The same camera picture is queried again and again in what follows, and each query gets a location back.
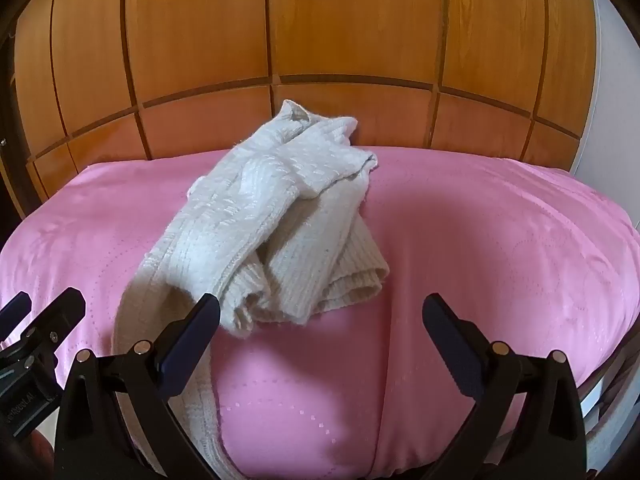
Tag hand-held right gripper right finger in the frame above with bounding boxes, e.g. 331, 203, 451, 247
400, 292, 588, 480

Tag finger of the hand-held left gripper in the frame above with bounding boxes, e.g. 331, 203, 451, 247
20, 287, 87, 363
0, 291, 33, 347

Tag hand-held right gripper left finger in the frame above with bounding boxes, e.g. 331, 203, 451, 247
52, 292, 236, 480

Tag white knit sweater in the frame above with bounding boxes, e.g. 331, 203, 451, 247
112, 99, 391, 480

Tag pink bed cover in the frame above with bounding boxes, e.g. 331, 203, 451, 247
0, 146, 640, 480

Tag wooden wardrobe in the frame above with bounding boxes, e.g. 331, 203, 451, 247
10, 0, 601, 211

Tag dark wooden bed frame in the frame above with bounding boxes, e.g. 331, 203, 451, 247
575, 330, 640, 441

